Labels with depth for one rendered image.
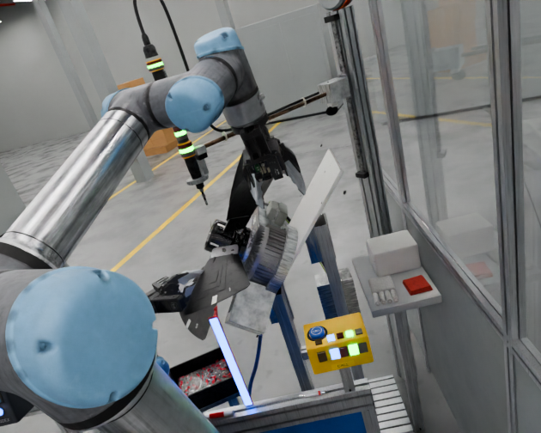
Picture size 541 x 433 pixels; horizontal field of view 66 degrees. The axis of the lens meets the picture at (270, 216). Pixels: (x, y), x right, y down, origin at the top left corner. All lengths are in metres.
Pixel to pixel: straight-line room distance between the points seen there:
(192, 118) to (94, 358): 0.36
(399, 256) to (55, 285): 1.37
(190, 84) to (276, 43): 7.95
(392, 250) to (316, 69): 6.99
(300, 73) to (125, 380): 8.20
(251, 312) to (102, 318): 1.06
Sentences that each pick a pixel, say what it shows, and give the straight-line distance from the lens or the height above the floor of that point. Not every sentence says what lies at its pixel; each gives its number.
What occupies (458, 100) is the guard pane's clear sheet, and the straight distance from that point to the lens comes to 1.11.
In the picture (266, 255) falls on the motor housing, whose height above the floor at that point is 1.13.
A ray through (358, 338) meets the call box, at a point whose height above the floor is 1.07.
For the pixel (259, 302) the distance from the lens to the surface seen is 1.43.
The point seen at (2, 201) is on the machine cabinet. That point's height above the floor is 0.51.
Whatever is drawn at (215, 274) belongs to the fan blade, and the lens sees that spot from 1.30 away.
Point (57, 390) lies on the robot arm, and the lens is 0.38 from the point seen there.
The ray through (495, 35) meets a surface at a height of 1.69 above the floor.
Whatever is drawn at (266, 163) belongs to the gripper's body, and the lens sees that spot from 0.78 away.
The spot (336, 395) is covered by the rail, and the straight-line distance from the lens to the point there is 1.27.
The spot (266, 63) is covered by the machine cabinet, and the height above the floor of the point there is 1.20.
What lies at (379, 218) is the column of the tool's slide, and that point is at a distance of 1.81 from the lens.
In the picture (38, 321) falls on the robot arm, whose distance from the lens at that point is 0.38.
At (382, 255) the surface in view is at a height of 0.96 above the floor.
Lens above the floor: 1.81
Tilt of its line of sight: 24 degrees down
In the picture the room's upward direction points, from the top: 17 degrees counter-clockwise
